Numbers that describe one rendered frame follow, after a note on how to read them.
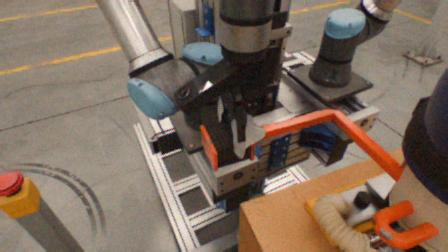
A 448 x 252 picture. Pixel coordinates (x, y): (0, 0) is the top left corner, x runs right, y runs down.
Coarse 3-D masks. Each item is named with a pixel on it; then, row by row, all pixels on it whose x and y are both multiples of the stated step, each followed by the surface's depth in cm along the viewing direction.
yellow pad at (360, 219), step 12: (336, 192) 59; (348, 192) 58; (360, 192) 55; (312, 204) 57; (360, 204) 55; (372, 204) 56; (312, 216) 56; (360, 216) 54; (372, 216) 54; (360, 228) 53; (372, 228) 53
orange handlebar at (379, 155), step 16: (320, 112) 60; (336, 112) 60; (272, 128) 56; (288, 128) 57; (352, 128) 56; (368, 144) 53; (384, 160) 50; (400, 176) 47; (384, 208) 43; (400, 208) 42; (384, 224) 40; (384, 240) 40; (400, 240) 39; (416, 240) 39
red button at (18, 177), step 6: (6, 174) 68; (12, 174) 68; (18, 174) 69; (0, 180) 67; (6, 180) 67; (12, 180) 67; (18, 180) 68; (0, 186) 66; (6, 186) 66; (12, 186) 66; (18, 186) 67; (0, 192) 65; (6, 192) 65; (12, 192) 66; (18, 192) 69
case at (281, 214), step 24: (360, 168) 66; (288, 192) 61; (312, 192) 61; (240, 216) 61; (264, 216) 57; (288, 216) 57; (240, 240) 68; (264, 240) 53; (288, 240) 53; (312, 240) 53
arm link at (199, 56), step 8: (184, 48) 69; (192, 48) 70; (200, 48) 70; (208, 48) 71; (216, 48) 71; (184, 56) 68; (192, 56) 67; (200, 56) 66; (208, 56) 67; (216, 56) 68; (192, 64) 67; (200, 64) 67; (208, 64) 67; (200, 72) 67
